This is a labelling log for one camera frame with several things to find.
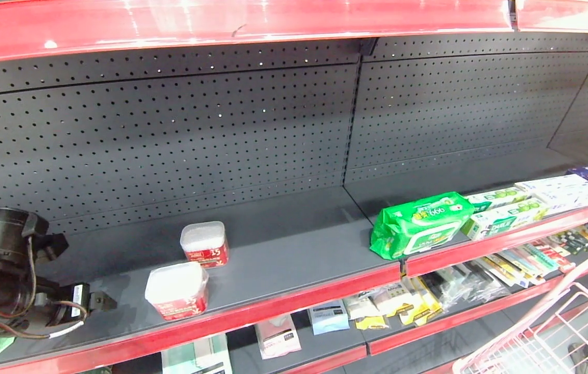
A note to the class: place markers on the black shop shelf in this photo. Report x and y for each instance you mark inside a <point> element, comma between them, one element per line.
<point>252,135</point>

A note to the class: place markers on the pink shopping cart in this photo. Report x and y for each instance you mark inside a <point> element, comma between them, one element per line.
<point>543,332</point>

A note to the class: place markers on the white cotton swab jar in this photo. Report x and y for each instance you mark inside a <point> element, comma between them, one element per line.
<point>203,244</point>
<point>177,291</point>

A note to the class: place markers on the green wet wipes pack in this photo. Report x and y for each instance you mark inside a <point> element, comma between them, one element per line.
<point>418,223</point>

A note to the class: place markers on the light blue pack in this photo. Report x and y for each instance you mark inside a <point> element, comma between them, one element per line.
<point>328,317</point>

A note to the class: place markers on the yellow white pack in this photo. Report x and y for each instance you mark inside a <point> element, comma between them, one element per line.
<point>365,309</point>

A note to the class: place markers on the pink white pack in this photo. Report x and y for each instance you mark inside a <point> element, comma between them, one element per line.
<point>277,336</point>

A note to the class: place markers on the yellow black pack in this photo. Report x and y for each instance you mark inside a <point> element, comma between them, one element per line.
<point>421,301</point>

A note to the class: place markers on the clear plastic pack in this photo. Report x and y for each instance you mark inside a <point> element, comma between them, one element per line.
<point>460,285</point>

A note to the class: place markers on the white green pack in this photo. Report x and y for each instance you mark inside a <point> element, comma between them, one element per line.
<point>198,356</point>

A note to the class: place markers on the green white toothpaste box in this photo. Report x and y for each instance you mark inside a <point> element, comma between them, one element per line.
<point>504,218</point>
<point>496,198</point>

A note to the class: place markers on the toothbrush pack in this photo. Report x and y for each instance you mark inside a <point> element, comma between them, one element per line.
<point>525,262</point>

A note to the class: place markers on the white blue toothpaste box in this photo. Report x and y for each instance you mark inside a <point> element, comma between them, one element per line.
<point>564,189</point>

